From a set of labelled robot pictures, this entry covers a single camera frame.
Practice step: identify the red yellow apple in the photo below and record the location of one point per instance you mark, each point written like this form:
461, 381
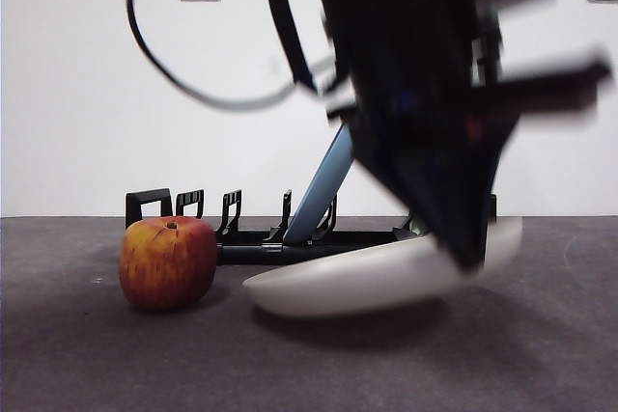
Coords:
166, 267

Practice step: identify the cream yellow plate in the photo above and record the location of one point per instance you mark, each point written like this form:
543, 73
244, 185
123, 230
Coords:
362, 282

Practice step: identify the black plate rack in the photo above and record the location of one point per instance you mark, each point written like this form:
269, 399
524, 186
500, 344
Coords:
241, 253

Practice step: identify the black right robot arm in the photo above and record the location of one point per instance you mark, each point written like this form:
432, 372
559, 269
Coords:
410, 21

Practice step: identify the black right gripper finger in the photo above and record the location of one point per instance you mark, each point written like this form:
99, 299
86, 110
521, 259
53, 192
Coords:
475, 166
405, 151

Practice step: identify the blue plate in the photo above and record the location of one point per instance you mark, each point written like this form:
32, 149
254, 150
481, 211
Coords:
318, 190

